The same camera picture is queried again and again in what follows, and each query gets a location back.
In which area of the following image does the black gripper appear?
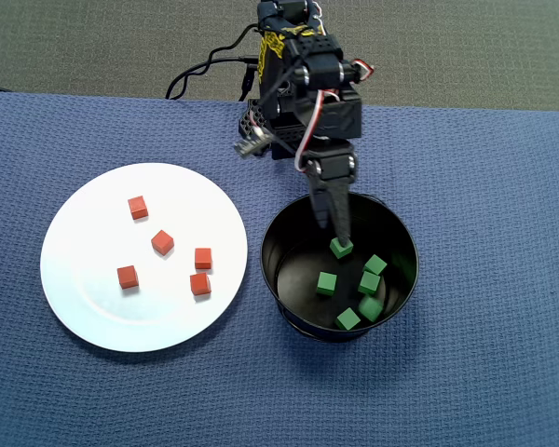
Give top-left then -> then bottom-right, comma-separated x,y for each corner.
301,88 -> 364,245

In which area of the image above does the green cube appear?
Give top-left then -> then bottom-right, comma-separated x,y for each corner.
357,271 -> 382,296
315,271 -> 338,296
362,253 -> 389,276
329,236 -> 355,260
334,306 -> 362,332
357,295 -> 386,323

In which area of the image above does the white round plate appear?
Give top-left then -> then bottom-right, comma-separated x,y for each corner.
39,162 -> 249,354

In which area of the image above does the black metal bucket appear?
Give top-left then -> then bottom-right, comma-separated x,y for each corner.
259,190 -> 420,345

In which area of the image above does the blue woven tablecloth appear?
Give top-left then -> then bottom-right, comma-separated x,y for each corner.
0,90 -> 559,447

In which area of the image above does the red white servo wire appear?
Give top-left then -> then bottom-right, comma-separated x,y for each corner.
293,88 -> 342,172

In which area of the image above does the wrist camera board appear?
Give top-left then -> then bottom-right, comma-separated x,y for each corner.
232,128 -> 274,160

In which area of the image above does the thin black camera cable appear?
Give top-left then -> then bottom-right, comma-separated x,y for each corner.
165,23 -> 261,102

